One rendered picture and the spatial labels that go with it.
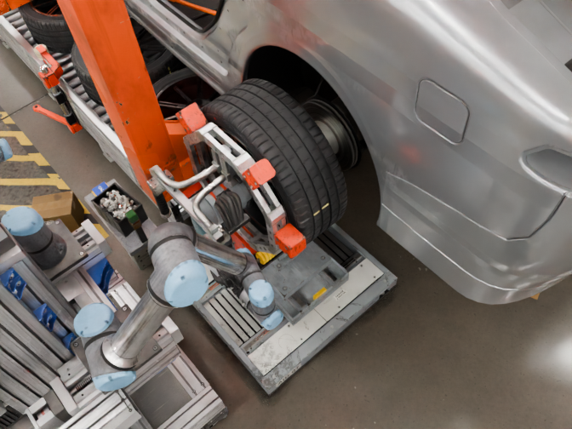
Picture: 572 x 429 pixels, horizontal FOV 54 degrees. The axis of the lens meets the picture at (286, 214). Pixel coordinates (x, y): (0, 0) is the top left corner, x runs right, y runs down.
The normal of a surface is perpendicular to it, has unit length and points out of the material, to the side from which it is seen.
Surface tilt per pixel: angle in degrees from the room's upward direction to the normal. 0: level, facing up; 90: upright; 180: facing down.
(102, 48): 90
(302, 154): 40
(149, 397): 0
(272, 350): 0
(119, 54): 90
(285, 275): 0
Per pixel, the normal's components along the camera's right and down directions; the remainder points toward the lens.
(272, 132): 0.15, -0.34
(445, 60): -0.74, 0.40
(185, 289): 0.51, 0.62
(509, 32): -0.16, -0.26
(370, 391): -0.07, -0.57
